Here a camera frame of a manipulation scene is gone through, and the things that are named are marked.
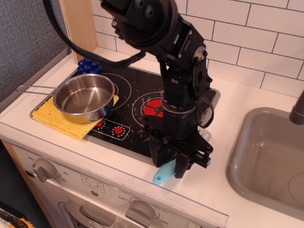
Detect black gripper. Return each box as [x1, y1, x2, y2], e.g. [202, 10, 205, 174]
[142, 104, 214, 178]

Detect blue handled grey spatula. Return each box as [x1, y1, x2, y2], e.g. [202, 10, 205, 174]
[152, 128, 212, 185]

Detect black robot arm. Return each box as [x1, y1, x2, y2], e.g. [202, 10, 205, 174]
[101, 0, 214, 178]

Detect black toy stove top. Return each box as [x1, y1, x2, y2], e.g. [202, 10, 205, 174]
[29, 56, 221, 175]

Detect grey right oven knob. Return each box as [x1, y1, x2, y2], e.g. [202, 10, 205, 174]
[125, 200, 156, 228]

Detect grey oven knob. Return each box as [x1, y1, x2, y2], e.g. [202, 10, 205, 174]
[33, 158, 57, 183]
[125, 200, 156, 228]

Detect grey sink basin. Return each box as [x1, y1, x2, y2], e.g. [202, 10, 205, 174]
[227, 107, 304, 220]

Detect stainless steel pot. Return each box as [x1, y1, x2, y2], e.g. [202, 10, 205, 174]
[16, 73, 115, 125]

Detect blue toy grapes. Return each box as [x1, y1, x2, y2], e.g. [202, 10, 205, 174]
[77, 57, 103, 74]

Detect grey left oven knob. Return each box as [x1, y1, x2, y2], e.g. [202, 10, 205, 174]
[33, 158, 57, 183]

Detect grey faucet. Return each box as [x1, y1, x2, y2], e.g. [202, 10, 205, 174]
[289, 91, 304, 125]

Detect yellow folded cloth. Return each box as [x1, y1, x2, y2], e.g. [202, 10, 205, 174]
[32, 94, 120, 140]

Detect orange object bottom left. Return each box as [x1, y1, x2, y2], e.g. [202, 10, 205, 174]
[0, 210, 33, 228]

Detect black braided cable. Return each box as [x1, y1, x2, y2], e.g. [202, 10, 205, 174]
[42, 0, 146, 69]

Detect grey oven door handle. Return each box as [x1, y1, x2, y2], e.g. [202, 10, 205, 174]
[64, 199, 133, 228]

